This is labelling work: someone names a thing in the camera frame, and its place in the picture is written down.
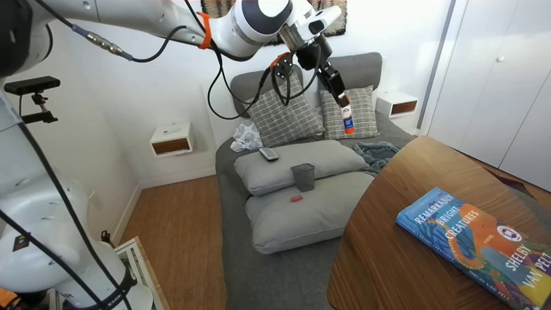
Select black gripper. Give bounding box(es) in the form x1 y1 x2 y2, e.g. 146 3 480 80
294 37 350 109

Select orange capped glue stick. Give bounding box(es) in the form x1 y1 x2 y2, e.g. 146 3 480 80
340 104 357 139

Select grey felt pen holder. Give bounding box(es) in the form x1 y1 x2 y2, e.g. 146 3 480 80
288 163 316 194

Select light grey plaid pillow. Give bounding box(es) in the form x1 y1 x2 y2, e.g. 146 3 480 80
318 85 380 142

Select dark grey plaid pillow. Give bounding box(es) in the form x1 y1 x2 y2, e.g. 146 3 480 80
240 73 326 149

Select teal knitted blanket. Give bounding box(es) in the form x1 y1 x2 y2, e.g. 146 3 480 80
349 140 400 177

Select grey remote control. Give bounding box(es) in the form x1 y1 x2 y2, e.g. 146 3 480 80
257 147 280 164

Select white crumpled cloth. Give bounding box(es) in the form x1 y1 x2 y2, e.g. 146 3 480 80
228 121 264 154

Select light grey flat cushion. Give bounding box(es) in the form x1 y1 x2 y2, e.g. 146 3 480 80
232 140 368 199
244 171 375 257

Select white wardrobe doors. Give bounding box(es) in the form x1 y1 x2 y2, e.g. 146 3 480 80
419 0 551 195

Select blue colourful paperback book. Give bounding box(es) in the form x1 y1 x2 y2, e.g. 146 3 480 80
394 187 551 310

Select white framed panel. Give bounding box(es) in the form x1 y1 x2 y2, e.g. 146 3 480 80
109 237 170 310

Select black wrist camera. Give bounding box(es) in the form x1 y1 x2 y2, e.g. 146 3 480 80
270 53 301 78

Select white wall shelf box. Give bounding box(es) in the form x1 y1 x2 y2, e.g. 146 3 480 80
375 92 419 121
149 121 194 159

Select shaggy woven wall hanging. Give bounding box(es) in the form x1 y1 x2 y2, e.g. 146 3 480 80
199 0 349 39

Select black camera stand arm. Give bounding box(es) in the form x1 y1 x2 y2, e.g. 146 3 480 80
18 92 58 127

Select black stereo camera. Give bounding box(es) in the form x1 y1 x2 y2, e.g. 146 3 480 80
3 75 61 97

